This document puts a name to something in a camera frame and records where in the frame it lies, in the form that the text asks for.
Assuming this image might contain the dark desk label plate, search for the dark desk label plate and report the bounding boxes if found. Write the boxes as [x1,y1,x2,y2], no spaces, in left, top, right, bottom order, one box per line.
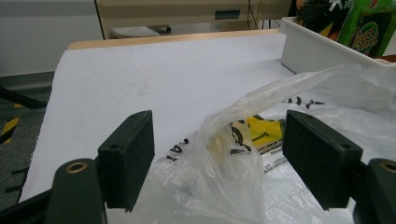
[214,9,242,21]

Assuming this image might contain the green snack box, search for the green snack box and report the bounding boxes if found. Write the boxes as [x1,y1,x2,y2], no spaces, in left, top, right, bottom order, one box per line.
[336,0,396,59]

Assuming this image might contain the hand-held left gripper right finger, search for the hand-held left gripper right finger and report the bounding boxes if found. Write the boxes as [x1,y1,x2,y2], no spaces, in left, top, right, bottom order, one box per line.
[281,109,364,212]

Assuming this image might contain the light wooden desk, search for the light wooden desk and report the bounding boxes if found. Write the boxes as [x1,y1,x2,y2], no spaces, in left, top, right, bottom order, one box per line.
[94,0,293,40]

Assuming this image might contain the grey flat floor device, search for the grey flat floor device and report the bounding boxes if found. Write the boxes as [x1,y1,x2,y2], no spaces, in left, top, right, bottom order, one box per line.
[110,25,172,39]

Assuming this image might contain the white cabinet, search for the white cabinet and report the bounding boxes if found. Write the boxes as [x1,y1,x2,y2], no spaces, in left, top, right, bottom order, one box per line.
[0,0,105,77]

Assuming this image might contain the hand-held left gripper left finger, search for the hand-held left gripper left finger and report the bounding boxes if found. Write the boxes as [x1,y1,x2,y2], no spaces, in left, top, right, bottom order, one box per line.
[97,109,156,213]

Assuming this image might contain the white plastic bin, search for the white plastic bin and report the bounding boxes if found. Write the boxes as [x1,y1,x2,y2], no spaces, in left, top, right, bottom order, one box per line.
[278,17,396,76]

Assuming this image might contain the black metal stand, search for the black metal stand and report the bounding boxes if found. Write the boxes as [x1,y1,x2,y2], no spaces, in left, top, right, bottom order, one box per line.
[0,85,49,110]

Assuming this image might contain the yellow black chips bag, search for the yellow black chips bag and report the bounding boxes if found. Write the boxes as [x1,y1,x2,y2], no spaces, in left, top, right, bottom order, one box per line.
[295,0,354,41]

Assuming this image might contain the hanging black desk cables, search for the hanging black desk cables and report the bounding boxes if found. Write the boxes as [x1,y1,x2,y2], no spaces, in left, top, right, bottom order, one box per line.
[247,0,281,31]

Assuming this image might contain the brown snack packet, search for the brown snack packet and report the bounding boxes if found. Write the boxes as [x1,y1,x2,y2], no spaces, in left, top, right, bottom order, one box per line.
[374,53,396,63]

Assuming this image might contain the clear printed plastic bag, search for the clear printed plastic bag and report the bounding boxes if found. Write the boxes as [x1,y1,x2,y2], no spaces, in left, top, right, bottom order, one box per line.
[124,63,396,224]

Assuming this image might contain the yellow black floor tape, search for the yellow black floor tape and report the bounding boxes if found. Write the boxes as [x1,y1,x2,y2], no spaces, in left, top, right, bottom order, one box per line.
[0,104,22,146]

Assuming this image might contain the white table cover sheet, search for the white table cover sheet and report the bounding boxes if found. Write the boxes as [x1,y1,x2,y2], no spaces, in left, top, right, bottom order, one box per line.
[18,33,295,203]

